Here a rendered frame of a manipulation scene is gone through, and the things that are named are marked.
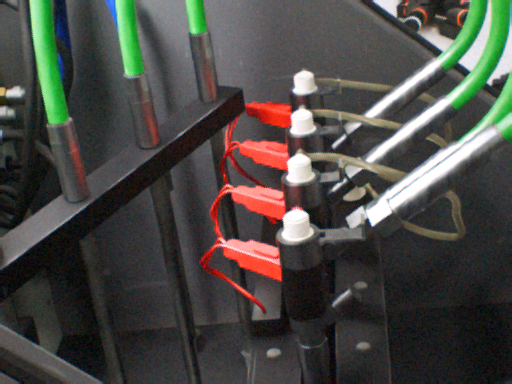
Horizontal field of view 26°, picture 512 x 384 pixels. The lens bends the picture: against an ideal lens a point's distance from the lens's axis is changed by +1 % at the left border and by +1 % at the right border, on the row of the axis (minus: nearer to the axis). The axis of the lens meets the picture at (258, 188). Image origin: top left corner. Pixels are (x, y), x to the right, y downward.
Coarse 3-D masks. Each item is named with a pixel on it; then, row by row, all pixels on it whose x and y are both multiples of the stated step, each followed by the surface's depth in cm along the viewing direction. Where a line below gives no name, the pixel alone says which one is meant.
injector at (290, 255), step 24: (288, 240) 68; (312, 240) 68; (288, 264) 69; (312, 264) 69; (288, 288) 70; (312, 288) 69; (288, 312) 71; (312, 312) 70; (336, 312) 71; (312, 336) 71; (312, 360) 72
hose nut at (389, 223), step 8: (384, 200) 67; (376, 208) 67; (384, 208) 67; (368, 216) 68; (376, 216) 67; (384, 216) 67; (392, 216) 67; (376, 224) 67; (384, 224) 67; (392, 224) 67; (400, 224) 67; (384, 232) 67; (392, 232) 68
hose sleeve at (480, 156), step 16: (496, 128) 64; (464, 144) 65; (480, 144) 64; (496, 144) 64; (448, 160) 65; (464, 160) 65; (480, 160) 65; (432, 176) 66; (448, 176) 65; (464, 176) 65; (400, 192) 67; (416, 192) 66; (432, 192) 66; (400, 208) 67; (416, 208) 66
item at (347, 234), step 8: (320, 232) 69; (328, 232) 69; (336, 232) 69; (344, 232) 69; (352, 232) 69; (360, 232) 69; (320, 240) 68; (328, 240) 68; (336, 240) 68; (344, 240) 68; (352, 240) 68; (360, 240) 68
